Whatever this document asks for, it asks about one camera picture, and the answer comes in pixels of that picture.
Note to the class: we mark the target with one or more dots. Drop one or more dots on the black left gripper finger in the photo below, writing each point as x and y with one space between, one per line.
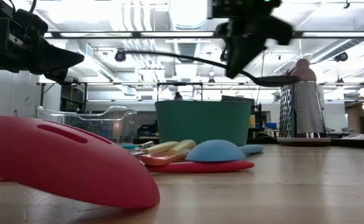
58 76
60 59

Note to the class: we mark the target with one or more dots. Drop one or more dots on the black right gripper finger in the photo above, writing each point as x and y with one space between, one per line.
240 53

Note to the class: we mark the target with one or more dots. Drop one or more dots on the red slotted spoon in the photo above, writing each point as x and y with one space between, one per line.
60 165

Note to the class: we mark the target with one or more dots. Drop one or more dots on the blue silicone spatula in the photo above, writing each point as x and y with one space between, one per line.
128 146

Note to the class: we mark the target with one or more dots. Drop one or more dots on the light blue spoon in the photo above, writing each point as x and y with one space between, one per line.
214 152

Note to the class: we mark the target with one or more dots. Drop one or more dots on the red silicone spatula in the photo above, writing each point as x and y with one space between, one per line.
200 167

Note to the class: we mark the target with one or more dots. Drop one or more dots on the orange silicone spatula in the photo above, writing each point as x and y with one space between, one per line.
160 158

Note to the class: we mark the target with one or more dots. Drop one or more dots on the black ceiling spotlight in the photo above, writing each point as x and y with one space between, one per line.
120 56
342 57
223 56

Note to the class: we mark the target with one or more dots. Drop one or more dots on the person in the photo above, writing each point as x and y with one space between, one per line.
178 96

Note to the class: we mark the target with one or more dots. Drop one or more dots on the clear glass baking dish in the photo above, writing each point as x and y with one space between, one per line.
119 124

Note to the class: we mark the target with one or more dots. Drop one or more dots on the teal plastic bin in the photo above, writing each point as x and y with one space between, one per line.
200 121

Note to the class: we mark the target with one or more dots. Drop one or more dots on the black overhead rig bar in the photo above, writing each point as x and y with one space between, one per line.
136 34

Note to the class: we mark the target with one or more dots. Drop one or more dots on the pink metal box grater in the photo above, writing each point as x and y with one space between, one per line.
306 109

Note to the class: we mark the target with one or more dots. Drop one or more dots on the crumpled clear plastic wrap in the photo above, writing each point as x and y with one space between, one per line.
362 137

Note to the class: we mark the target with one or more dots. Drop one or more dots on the black background rack frame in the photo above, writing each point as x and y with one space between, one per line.
107 83

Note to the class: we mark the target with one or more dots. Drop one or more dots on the black metal table frame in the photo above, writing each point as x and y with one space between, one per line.
356 144

